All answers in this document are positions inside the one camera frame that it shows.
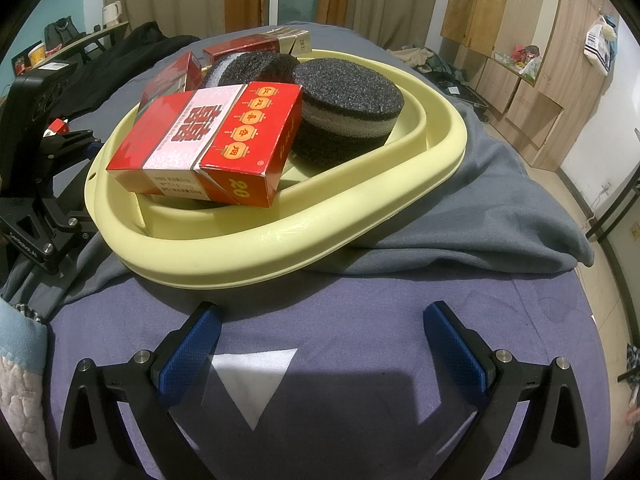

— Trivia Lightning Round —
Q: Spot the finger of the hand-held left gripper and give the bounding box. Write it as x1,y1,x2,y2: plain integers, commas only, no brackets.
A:
0,194,97,277
36,129,104,177

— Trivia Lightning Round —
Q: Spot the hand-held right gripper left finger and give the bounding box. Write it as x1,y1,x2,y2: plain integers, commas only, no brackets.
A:
57,301,223,480

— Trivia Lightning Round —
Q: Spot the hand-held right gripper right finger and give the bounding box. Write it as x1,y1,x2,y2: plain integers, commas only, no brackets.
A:
422,301,608,480

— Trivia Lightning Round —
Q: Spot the dark red cigarette box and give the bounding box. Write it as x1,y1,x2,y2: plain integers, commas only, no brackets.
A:
139,51,202,113

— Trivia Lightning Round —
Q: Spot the red white cigarette box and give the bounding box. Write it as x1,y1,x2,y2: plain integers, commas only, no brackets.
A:
106,82,304,209

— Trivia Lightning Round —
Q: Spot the pale yellow plastic basin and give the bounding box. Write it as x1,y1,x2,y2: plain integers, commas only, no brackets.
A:
84,49,468,289

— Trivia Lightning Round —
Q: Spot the black round sponge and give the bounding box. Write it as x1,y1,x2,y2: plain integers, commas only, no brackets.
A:
202,51,301,92
291,58,405,169

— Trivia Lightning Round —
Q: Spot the red silver cigarette pack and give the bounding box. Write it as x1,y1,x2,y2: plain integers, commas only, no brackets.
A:
202,30,312,59

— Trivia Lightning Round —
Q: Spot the black bag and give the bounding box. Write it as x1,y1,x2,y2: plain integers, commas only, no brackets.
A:
44,18,84,52

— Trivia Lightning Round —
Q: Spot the wooden side desk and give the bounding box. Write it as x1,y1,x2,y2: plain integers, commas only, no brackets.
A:
10,22,132,78

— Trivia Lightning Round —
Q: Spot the purple bed sheet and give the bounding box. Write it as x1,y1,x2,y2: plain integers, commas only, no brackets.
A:
42,245,601,480

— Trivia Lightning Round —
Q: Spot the black cloth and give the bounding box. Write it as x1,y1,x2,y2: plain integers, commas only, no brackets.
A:
65,20,202,123

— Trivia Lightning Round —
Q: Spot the grey blanket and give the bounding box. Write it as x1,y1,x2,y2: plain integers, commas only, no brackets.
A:
0,35,596,318

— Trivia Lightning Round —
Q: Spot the light blue quilt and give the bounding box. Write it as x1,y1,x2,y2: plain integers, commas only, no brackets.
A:
0,297,56,480

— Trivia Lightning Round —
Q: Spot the black suitcase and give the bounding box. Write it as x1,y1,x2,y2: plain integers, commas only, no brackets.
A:
440,72,493,123

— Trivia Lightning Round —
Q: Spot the pile of clothes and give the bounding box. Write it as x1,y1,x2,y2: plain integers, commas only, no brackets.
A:
389,46,468,83

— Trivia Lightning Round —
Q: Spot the wooden wardrobe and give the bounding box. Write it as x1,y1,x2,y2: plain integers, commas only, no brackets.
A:
440,0,626,173

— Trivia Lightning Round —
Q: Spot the white plastic bag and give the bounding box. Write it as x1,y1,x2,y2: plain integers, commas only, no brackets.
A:
584,17,618,77

